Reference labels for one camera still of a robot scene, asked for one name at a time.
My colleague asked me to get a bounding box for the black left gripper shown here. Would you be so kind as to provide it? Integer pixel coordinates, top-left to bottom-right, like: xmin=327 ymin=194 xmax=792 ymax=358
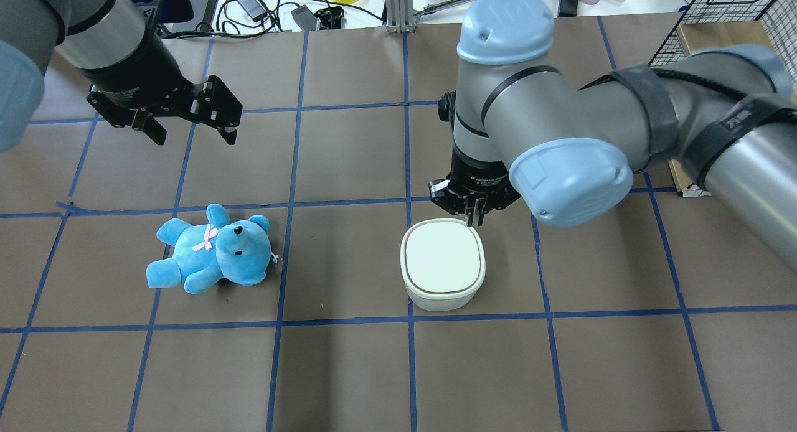
xmin=86 ymin=29 xmax=243 ymax=146

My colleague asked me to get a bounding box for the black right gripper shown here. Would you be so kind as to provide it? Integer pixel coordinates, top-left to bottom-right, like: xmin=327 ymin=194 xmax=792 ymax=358
xmin=428 ymin=149 xmax=521 ymax=227

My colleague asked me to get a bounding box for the white trash can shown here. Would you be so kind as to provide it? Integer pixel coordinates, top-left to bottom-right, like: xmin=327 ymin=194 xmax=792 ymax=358
xmin=399 ymin=218 xmax=486 ymax=312

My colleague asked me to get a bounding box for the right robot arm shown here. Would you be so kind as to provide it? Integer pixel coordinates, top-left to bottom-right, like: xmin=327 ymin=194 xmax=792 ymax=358
xmin=429 ymin=0 xmax=796 ymax=268

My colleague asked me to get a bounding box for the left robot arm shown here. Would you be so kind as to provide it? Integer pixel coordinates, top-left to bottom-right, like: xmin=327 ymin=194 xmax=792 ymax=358
xmin=1 ymin=0 xmax=243 ymax=151

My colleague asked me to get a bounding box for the black power adapter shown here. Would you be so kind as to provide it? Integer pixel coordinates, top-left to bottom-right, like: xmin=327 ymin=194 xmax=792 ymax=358
xmin=234 ymin=0 xmax=268 ymax=22

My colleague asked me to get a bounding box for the blue teddy bear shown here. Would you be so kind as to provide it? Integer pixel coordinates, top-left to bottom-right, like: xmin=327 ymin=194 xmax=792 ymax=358
xmin=146 ymin=204 xmax=279 ymax=294

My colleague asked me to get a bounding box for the black power brick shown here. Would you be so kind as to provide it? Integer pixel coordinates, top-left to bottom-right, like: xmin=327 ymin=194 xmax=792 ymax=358
xmin=291 ymin=4 xmax=321 ymax=31

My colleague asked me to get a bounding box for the aluminium profile post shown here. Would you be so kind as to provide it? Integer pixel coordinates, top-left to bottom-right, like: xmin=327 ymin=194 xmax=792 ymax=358
xmin=385 ymin=0 xmax=417 ymax=33

